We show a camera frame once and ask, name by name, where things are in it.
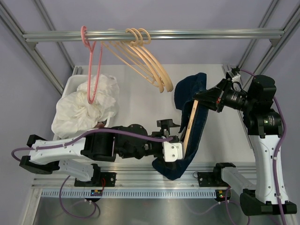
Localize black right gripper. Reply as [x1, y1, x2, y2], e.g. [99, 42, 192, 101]
[193, 79, 256, 113]

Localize dark navy skirt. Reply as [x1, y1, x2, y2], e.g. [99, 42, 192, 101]
[151, 72, 210, 181]

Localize pink ruffled skirt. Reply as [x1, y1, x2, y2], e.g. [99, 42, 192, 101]
[94, 122, 106, 129]

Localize white pleated skirt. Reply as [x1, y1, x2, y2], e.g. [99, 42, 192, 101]
[51, 74, 120, 139]

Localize pink plastic hanger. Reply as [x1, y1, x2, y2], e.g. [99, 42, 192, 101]
[80, 25, 104, 105]

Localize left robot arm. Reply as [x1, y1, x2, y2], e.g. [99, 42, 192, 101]
[19, 119, 184, 188]

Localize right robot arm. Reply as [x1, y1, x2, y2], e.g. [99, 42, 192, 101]
[193, 75, 297, 216]

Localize white plastic basket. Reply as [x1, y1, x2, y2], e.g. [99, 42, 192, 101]
[61, 74, 113, 139]

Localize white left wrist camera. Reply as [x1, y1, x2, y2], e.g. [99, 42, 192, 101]
[163, 142, 184, 162]

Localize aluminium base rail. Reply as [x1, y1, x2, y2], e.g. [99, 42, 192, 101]
[31, 163, 261, 188]

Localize aluminium frame strut right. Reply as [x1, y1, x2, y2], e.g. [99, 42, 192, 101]
[238, 0, 300, 75]

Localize aluminium frame strut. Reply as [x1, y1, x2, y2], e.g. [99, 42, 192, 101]
[238, 0, 300, 75]
[0, 0, 75, 94]

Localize white slotted cable duct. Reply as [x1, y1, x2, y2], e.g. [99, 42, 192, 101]
[41, 189, 217, 199]

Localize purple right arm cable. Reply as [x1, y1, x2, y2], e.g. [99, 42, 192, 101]
[239, 68, 288, 225]

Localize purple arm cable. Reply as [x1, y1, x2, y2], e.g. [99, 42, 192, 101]
[11, 130, 174, 162]
[239, 68, 288, 225]

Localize aluminium hanging rail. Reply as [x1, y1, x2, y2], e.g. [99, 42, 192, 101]
[23, 28, 285, 43]

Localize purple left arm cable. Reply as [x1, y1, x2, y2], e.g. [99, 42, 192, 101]
[11, 130, 174, 162]

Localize aluminium frame strut left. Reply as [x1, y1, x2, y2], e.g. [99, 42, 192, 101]
[0, 0, 75, 94]

